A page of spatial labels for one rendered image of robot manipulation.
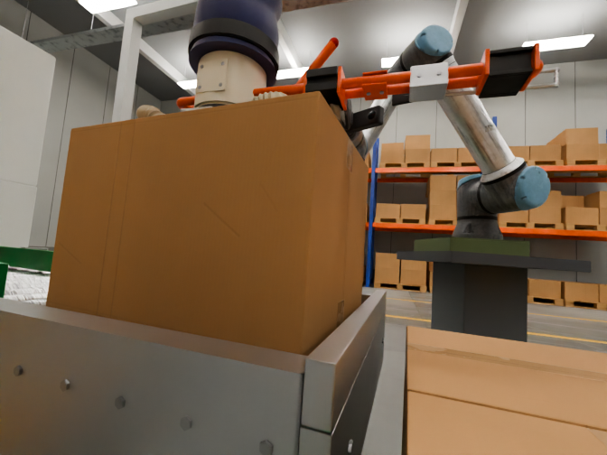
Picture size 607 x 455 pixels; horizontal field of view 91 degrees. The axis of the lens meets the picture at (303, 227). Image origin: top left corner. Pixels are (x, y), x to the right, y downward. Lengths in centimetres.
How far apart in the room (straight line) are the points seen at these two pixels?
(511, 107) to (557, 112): 106
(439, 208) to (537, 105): 415
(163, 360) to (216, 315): 15
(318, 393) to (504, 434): 19
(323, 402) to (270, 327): 18
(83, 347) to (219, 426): 20
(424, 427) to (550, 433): 13
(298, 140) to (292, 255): 17
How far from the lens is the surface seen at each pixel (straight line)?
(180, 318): 56
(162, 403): 40
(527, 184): 129
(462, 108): 125
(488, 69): 70
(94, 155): 79
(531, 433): 42
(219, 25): 82
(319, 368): 30
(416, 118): 997
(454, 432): 38
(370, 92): 73
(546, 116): 1057
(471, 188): 142
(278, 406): 32
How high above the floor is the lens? 70
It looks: 5 degrees up
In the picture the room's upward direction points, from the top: 4 degrees clockwise
